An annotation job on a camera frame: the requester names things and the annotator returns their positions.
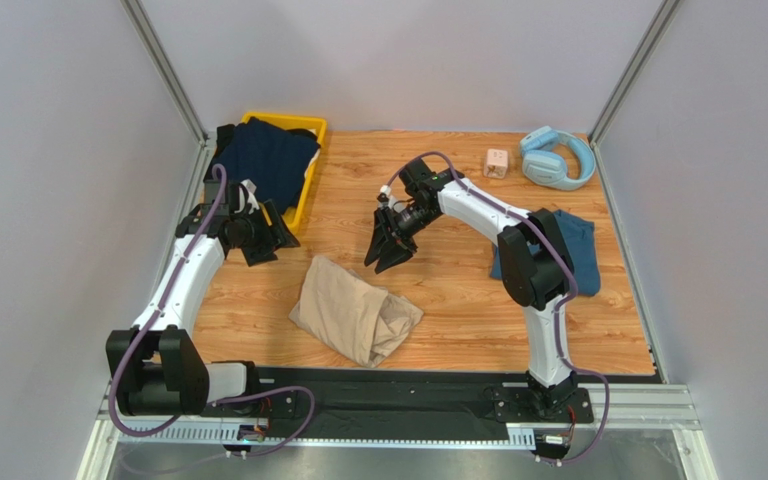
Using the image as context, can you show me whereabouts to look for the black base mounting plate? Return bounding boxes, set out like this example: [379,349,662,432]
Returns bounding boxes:
[202,367,595,441]

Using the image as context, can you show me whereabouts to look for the navy blue t-shirt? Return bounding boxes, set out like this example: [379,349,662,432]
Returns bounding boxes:
[211,117,320,214]

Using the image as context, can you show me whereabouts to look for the light blue headphones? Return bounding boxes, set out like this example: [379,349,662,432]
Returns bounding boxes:
[519,126,596,191]

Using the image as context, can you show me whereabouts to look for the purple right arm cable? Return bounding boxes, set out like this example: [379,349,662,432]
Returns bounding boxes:
[383,150,611,467]

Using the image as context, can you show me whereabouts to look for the small pink cube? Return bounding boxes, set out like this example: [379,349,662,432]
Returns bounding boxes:
[483,149,510,179]

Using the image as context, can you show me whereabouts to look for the left aluminium corner post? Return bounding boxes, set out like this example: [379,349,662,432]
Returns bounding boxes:
[120,0,208,146]

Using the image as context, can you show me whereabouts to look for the teal folded t-shirt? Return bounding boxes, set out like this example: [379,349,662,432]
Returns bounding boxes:
[491,209,601,310]

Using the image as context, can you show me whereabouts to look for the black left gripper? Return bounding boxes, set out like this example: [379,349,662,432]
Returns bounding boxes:
[232,199,300,266]

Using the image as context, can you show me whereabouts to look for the aluminium corner post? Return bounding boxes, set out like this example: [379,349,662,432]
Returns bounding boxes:
[588,0,683,147]
[120,0,208,146]

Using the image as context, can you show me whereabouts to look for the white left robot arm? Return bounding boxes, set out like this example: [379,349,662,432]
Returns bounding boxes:
[105,200,300,416]

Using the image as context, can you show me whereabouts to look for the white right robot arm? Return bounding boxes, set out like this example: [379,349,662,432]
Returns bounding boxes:
[364,157,577,415]

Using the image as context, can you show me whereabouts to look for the beige t-shirt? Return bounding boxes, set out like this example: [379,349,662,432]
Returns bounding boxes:
[289,255,424,368]

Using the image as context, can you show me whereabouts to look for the right aluminium corner post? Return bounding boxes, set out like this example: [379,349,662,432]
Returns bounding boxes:
[588,0,683,147]

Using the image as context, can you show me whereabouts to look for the yellow plastic bin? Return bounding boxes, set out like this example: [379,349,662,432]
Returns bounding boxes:
[211,112,327,233]

